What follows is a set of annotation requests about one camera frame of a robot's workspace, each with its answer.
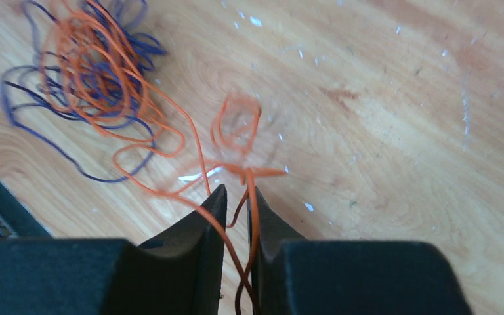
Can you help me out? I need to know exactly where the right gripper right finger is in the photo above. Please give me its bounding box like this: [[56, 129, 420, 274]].
[[249, 193, 472, 314]]

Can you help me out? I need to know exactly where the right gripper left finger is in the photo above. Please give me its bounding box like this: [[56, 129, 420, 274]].
[[0, 184, 228, 315]]

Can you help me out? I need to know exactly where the orange cable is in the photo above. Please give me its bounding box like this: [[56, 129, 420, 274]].
[[39, 0, 287, 315]]

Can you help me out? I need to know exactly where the purple cable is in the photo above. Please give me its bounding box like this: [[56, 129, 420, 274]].
[[0, 0, 168, 184]]

